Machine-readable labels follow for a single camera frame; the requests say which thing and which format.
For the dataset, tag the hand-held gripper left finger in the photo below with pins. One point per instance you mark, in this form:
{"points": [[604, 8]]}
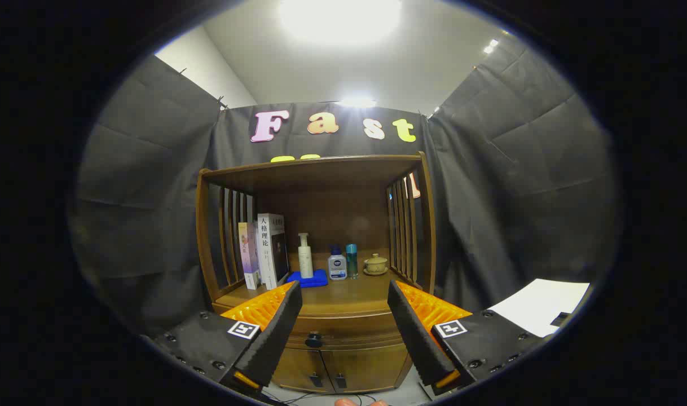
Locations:
{"points": [[276, 338]]}

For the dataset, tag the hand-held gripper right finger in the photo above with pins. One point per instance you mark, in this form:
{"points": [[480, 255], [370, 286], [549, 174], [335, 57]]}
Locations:
{"points": [[417, 338]]}

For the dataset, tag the black round drawer knob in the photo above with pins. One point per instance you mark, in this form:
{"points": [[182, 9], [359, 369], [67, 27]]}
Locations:
{"points": [[313, 340]]}

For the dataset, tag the brown wooden drawer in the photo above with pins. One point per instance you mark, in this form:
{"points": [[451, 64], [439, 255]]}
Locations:
{"points": [[355, 332]]}

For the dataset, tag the wooden cabinet door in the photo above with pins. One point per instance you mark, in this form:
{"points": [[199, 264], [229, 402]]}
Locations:
{"points": [[298, 366], [366, 366]]}

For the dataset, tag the brown wooden countertop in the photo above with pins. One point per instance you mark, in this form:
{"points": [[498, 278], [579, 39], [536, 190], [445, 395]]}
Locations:
{"points": [[349, 293]]}

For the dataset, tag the brown wooden cabinet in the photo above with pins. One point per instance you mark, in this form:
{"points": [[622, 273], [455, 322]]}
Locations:
{"points": [[321, 214]]}

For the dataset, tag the blue folded cloth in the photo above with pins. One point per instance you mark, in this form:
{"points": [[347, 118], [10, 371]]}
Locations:
{"points": [[315, 280]]}

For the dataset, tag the white pump bottle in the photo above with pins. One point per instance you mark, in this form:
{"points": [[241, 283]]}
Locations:
{"points": [[305, 262]]}

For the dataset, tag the white book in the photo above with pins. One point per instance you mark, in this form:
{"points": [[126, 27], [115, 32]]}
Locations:
{"points": [[269, 254]]}

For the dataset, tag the yellow lidded ceramic teacup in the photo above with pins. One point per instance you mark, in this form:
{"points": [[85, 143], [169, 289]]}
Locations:
{"points": [[375, 264]]}

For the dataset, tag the purple book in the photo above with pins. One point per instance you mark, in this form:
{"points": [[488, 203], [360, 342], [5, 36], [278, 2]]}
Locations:
{"points": [[249, 254]]}

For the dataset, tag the white bottle with blue cap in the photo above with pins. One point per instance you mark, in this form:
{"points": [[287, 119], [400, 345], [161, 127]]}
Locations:
{"points": [[337, 268]]}

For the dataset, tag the teal bottle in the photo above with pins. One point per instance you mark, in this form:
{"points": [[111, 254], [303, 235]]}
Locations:
{"points": [[352, 262]]}

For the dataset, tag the white board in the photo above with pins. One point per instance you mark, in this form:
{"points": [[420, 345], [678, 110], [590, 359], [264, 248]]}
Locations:
{"points": [[538, 307]]}

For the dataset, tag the black backdrop cloth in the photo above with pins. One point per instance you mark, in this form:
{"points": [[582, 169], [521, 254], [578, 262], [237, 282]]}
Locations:
{"points": [[152, 197]]}

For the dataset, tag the small ceiling lamp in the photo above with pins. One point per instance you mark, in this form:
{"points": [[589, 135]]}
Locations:
{"points": [[357, 102]]}

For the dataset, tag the ceiling spotlights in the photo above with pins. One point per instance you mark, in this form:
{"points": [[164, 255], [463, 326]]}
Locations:
{"points": [[490, 46]]}

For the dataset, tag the large ceiling light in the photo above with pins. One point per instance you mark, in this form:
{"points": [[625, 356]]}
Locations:
{"points": [[340, 20]]}

